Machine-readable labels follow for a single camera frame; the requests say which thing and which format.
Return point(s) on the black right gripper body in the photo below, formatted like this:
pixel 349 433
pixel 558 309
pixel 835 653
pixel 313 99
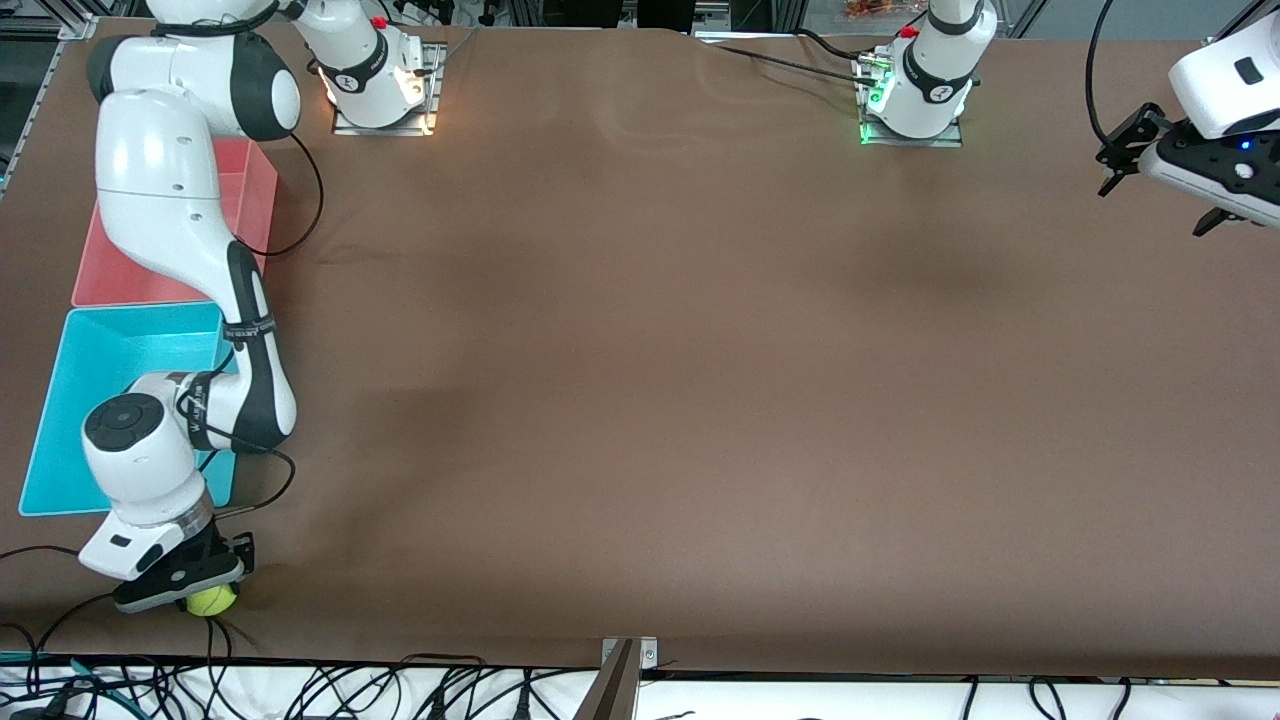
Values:
pixel 213 546

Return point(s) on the yellow tennis ball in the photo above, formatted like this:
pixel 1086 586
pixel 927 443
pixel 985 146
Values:
pixel 212 600

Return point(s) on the blue plastic bin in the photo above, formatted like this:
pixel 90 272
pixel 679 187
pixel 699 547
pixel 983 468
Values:
pixel 80 380

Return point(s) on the pink plastic bin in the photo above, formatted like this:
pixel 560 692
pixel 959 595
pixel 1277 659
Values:
pixel 255 190

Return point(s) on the orange packet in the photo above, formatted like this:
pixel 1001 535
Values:
pixel 872 8

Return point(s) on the grey metal bar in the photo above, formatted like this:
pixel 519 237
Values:
pixel 612 695

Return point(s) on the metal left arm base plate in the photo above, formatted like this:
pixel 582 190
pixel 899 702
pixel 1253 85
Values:
pixel 950 142

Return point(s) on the silver metal bracket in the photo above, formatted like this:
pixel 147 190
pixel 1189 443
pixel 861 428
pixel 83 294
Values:
pixel 648 652

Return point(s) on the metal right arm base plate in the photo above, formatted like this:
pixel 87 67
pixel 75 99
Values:
pixel 434 100

